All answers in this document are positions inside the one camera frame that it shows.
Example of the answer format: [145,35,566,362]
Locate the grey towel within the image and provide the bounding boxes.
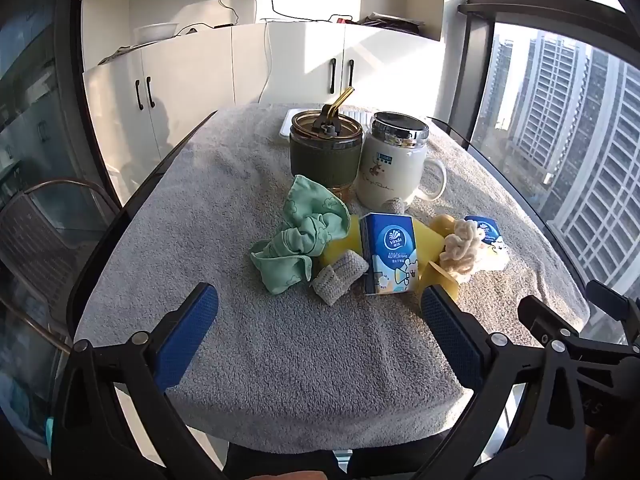
[74,104,591,448]

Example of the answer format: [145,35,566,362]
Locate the pile of papers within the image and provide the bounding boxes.
[360,10,426,36]

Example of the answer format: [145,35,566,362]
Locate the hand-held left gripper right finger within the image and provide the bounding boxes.
[415,284,601,480]

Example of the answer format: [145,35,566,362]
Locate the person's left hand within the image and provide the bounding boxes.
[260,470,331,480]

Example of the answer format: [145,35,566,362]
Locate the cream knotted rope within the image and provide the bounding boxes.
[439,220,485,277]

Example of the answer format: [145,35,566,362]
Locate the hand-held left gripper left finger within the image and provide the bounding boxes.
[50,282,223,480]

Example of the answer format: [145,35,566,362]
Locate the yellow rectangular sponge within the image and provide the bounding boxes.
[319,214,443,271]

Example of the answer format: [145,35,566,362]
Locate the blue tissue pack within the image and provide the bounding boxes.
[359,212,418,297]
[462,215,511,271]

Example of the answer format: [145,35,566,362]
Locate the white cable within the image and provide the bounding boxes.
[261,21,275,107]

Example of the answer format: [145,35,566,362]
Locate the amber glass tumbler green sleeve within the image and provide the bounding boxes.
[289,86,363,198]

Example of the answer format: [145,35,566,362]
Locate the metal chair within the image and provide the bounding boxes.
[0,177,121,351]

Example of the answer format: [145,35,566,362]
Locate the narrow grey high-rise building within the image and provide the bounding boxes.
[492,35,516,128]

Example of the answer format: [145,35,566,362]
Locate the white mug with chrome lid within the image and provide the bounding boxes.
[355,111,447,211]

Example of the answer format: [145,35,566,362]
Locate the white plastic tray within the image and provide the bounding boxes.
[276,106,373,143]

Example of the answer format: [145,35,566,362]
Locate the large grey high-rise building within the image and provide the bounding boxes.
[545,47,640,286]

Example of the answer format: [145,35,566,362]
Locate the white bowl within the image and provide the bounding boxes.
[134,22,180,43]

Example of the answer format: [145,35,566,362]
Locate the newspaper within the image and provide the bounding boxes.
[97,42,151,66]

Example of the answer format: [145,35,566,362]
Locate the dark glass sliding door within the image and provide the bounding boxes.
[0,0,126,441]

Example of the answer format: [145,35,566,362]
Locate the green cloth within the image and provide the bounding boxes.
[250,175,352,295]

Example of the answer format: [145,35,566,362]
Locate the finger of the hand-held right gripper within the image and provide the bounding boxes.
[517,296,568,343]
[586,280,628,318]

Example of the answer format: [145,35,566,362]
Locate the white floor cabinet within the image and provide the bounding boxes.
[82,20,446,201]

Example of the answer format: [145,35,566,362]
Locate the black window frame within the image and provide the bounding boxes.
[442,0,640,151]

